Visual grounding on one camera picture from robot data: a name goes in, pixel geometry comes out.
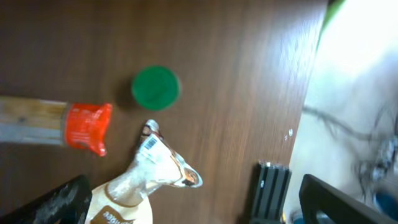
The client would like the green round cup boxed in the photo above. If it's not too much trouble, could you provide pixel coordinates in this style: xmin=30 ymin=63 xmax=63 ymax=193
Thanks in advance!
xmin=130 ymin=65 xmax=182 ymax=111

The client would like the beige snack bag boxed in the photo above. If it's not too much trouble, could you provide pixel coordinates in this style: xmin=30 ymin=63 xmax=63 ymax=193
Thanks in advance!
xmin=85 ymin=119 xmax=203 ymax=224

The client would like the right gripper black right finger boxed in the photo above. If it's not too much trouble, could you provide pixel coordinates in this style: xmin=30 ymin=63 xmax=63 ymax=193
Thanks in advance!
xmin=299 ymin=174 xmax=396 ymax=224

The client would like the black aluminium profile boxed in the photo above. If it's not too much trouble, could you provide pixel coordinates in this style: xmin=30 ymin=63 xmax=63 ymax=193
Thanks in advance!
xmin=249 ymin=161 xmax=292 ymax=224

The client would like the orange pasta package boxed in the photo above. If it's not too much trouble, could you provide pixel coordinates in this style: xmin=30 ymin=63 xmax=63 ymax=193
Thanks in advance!
xmin=1 ymin=96 xmax=113 ymax=157

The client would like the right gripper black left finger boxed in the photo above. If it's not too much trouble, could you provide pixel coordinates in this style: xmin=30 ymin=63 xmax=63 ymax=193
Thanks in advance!
xmin=1 ymin=175 xmax=92 ymax=224

